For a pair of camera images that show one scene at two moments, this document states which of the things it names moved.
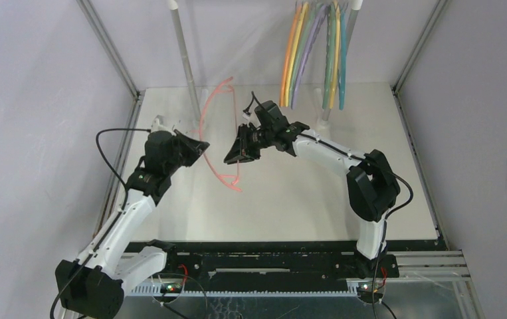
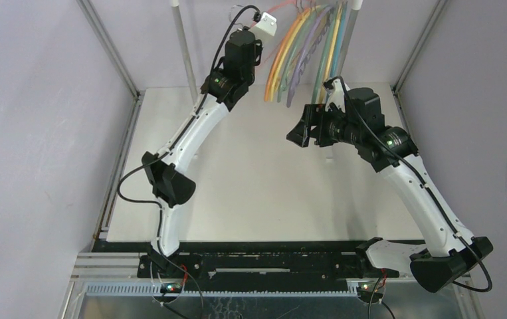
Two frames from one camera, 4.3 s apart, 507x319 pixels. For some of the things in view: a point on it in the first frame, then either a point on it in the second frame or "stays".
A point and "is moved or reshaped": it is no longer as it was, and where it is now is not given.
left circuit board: [171, 288] stays
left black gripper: [195, 147] → [257, 47]
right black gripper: [244, 143] → [313, 124]
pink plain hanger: [234, 178] → [267, 10]
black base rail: [278, 260] stays
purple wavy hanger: [321, 19] is moved or reshaped
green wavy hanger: [330, 57] is moved or reshaped
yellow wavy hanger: [335, 54] is moved or reshaped
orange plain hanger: [284, 78] → [277, 56]
